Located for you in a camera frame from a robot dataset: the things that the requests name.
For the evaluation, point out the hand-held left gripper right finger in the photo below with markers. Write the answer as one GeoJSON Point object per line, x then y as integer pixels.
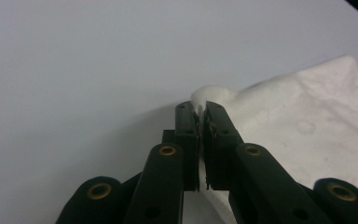
{"type": "Point", "coordinates": [220, 146]}

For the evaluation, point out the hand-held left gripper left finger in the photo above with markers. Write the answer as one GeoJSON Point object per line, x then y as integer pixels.
{"type": "Point", "coordinates": [190, 149]}

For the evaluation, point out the white baby romper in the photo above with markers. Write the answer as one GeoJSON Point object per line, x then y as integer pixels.
{"type": "Point", "coordinates": [292, 118]}

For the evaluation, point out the pale blue table mat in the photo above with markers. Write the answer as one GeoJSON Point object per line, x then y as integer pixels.
{"type": "Point", "coordinates": [74, 77]}

